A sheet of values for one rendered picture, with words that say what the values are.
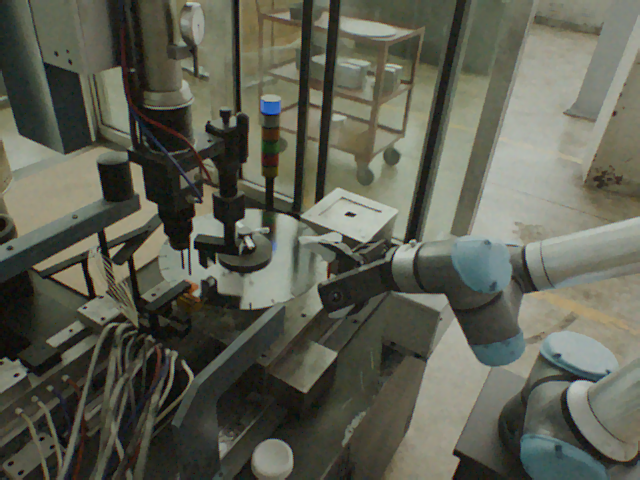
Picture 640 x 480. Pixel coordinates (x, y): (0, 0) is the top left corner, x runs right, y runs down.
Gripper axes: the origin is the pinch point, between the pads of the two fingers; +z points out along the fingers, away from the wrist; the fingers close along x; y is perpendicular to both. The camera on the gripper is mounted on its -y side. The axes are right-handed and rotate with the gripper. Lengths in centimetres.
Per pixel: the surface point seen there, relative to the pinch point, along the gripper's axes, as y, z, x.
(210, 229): 0.1, 26.4, 12.7
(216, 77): 35, 53, 48
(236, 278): -6.3, 13.0, 3.8
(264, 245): 3.7, 15.2, 6.5
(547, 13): 806, 264, 76
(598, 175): 307, 65, -65
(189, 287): -15.6, 12.7, 6.5
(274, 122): 23.5, 22.4, 29.2
